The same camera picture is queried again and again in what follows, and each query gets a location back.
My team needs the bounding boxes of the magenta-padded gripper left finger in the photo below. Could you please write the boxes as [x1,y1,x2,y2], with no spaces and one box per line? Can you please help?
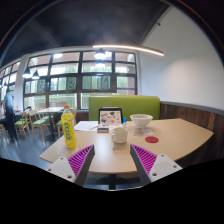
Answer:
[45,143,96,188]

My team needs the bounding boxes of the long curved linear lamp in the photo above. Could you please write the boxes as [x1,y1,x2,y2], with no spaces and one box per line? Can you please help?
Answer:
[92,44,165,57]

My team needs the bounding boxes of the green upholstered booth bench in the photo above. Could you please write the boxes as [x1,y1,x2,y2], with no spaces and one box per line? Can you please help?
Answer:
[88,95,161,122]

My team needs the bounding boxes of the small dark box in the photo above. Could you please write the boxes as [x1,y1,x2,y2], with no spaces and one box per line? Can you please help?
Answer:
[96,125,110,134]

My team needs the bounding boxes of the person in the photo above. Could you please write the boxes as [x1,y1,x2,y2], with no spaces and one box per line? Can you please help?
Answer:
[1,88,19,143]

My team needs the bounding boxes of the wooden dining table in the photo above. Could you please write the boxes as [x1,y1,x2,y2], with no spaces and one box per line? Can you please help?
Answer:
[36,106,65,141]

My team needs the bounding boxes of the black-framed tablet with stickers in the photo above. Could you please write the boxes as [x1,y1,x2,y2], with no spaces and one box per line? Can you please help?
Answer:
[97,107,124,128]

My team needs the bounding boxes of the black pendant ceiling lights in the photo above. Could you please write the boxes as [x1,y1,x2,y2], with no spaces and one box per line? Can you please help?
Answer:
[22,48,113,81]

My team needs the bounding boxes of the white ceramic mug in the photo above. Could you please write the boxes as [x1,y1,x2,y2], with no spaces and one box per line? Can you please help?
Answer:
[111,126,129,145]

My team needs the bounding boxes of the yellow drink bottle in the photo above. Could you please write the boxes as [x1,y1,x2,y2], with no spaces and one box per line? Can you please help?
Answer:
[60,105,78,149]

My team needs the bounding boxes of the wooden chairs with green seats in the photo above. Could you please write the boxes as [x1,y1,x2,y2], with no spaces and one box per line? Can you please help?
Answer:
[13,106,78,141]

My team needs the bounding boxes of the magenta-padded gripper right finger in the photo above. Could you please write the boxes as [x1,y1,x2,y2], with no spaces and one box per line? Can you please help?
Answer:
[129,143,184,186]

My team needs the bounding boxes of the white paper sheet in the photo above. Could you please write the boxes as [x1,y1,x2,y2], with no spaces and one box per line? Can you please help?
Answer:
[73,120,100,132]

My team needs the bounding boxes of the flat round red coaster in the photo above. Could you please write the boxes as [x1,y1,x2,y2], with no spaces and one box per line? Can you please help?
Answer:
[144,135,160,144]

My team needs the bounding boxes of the white ceramic bowl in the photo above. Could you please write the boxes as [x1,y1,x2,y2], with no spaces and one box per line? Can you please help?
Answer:
[129,113,154,129]

